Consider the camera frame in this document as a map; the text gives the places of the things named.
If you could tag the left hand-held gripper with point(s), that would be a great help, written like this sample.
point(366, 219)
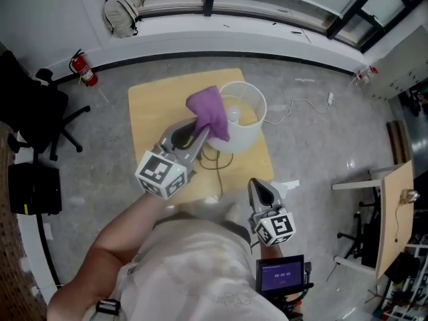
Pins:
point(160, 176)

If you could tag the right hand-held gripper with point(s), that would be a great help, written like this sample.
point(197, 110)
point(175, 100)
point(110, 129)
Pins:
point(275, 229)

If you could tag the purple cleaning cloth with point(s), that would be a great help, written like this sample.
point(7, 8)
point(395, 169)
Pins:
point(210, 112)

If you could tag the white table lamp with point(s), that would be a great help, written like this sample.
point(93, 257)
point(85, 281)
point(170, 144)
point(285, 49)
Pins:
point(244, 135)

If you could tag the person's right forearm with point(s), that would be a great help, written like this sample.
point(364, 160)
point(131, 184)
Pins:
point(271, 252)

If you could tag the person's left forearm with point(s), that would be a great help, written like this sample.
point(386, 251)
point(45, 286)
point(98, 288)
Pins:
point(117, 239)

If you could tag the wooden desk with white legs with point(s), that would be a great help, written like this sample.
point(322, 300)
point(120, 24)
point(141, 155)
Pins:
point(394, 219)

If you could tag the white paper sheet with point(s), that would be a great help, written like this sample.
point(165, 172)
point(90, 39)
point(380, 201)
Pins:
point(291, 184)

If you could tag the person's beige shoe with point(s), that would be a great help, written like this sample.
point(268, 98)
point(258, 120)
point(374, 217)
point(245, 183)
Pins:
point(234, 211)

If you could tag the small wooden table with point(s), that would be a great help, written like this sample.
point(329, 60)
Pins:
point(154, 112)

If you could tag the black chest-mounted monitor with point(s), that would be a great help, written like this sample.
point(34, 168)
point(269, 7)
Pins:
point(281, 274)

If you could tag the person's white shirt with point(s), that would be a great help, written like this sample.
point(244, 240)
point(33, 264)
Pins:
point(200, 273)

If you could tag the black swivel chair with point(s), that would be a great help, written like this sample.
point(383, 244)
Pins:
point(369, 242)

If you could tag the red fire extinguisher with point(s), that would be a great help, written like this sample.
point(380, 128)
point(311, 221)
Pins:
point(85, 70)

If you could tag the beige backpack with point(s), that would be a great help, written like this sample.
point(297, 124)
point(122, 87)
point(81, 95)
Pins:
point(120, 15)

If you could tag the small shiny metal object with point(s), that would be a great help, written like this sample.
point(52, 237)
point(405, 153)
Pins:
point(408, 196)

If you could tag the dark wooden plank stack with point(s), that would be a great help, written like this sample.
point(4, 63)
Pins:
point(399, 142)

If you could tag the black office chair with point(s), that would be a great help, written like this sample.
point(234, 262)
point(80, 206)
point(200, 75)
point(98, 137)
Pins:
point(33, 105)

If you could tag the black equipment case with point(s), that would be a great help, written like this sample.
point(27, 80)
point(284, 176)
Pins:
point(33, 189)

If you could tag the clear red-capped plastic bottle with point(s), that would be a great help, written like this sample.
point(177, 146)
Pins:
point(366, 75)

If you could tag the white shelving rack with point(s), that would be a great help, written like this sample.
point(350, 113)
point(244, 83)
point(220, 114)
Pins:
point(408, 286)

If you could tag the white locker cabinet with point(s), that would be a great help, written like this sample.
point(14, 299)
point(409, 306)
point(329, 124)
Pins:
point(401, 65)

